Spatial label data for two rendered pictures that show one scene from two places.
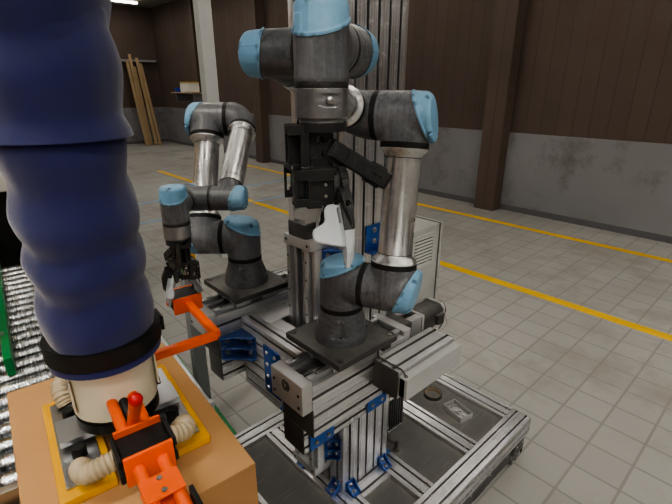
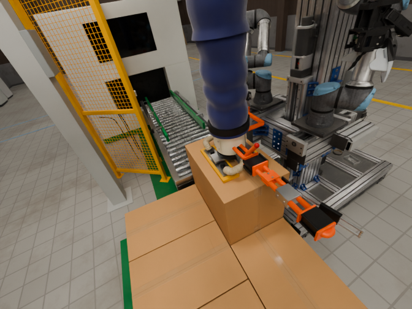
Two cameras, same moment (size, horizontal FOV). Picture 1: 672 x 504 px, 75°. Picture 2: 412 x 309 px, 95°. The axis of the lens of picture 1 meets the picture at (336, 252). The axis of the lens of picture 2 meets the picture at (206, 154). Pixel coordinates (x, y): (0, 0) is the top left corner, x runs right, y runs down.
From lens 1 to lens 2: 33 cm
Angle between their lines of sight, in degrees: 24
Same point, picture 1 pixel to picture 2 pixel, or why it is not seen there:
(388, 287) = (356, 97)
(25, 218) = (211, 73)
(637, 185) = not seen: outside the picture
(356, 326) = (330, 118)
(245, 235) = (266, 79)
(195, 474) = not seen: hidden behind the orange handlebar
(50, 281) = (219, 100)
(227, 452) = (276, 168)
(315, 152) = (377, 18)
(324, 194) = (376, 43)
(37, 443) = (203, 162)
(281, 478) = not seen: hidden behind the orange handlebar
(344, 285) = (329, 98)
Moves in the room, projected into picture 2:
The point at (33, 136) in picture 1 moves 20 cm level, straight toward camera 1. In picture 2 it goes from (220, 34) to (249, 35)
